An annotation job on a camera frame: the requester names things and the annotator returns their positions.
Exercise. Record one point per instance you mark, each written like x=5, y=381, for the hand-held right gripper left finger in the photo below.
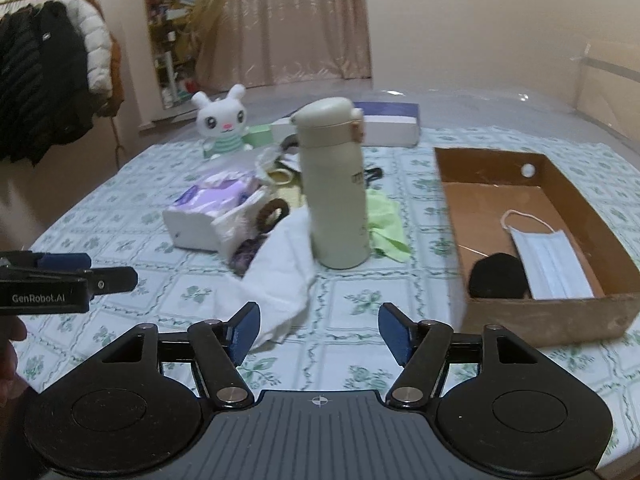
x=245, y=330

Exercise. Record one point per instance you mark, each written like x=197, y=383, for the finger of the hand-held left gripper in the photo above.
x=65, y=261
x=115, y=280

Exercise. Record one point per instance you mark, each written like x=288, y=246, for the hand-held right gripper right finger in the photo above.
x=392, y=330

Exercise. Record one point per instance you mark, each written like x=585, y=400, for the white cloth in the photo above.
x=282, y=270

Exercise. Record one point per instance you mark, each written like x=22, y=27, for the brown cardboard box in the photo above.
x=530, y=317

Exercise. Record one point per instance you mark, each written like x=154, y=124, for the person's left hand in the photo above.
x=9, y=340

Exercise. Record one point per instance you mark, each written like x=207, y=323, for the dark purple scrunchie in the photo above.
x=245, y=255

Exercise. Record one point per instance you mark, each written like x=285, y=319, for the light green cloth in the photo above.
x=385, y=225

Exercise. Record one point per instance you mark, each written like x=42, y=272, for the brown hair scrunchie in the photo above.
x=260, y=217

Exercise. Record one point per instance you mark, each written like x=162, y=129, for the black knit cloth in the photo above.
x=497, y=275

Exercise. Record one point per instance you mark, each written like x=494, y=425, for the wooden clothes rack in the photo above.
x=119, y=145

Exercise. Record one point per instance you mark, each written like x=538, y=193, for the cream thermos bottle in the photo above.
x=332, y=200

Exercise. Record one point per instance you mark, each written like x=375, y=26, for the white face mask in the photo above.
x=550, y=265

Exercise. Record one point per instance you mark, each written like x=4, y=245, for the clear plastic bag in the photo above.
x=265, y=160

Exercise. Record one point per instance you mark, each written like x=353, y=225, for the black puffer jacket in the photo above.
x=62, y=75
x=17, y=80

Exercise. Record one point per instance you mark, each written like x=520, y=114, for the white plush bunny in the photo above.
x=222, y=122

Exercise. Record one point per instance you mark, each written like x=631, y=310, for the small green box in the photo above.
x=259, y=136

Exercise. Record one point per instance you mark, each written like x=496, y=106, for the blue and white flat box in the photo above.
x=390, y=127

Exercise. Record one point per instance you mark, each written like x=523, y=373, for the white puffer jacket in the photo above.
x=95, y=45

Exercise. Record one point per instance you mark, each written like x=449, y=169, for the clear plastic sheet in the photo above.
x=475, y=110

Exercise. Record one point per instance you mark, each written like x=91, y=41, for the bookshelf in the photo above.
x=162, y=35

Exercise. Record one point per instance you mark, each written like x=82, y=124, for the yellow standing fan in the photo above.
x=207, y=20

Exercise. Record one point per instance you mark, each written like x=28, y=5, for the beige curtain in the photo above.
x=300, y=20

